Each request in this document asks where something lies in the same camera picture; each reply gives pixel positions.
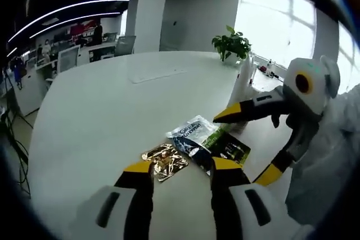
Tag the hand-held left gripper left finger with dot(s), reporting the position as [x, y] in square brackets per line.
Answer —
[137, 203]

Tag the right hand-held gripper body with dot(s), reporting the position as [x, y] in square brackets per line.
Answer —
[315, 88]

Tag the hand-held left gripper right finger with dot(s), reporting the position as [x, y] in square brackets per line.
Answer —
[227, 203]

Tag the white skincare tube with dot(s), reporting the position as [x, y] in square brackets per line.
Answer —
[242, 88]

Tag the green black skincare sachet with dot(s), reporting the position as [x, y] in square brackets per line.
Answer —
[233, 150]

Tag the gold foil skincare sachet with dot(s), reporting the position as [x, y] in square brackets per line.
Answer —
[166, 161]

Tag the silver blue skincare sachet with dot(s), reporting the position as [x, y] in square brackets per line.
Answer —
[191, 136]

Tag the large bright window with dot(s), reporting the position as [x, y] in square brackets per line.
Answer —
[348, 49]
[270, 20]

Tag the person's white coat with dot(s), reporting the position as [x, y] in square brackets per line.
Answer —
[332, 172]

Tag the potted green plant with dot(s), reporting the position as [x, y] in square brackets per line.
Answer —
[232, 43]

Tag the red wall banner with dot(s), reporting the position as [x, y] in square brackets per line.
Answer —
[81, 27]

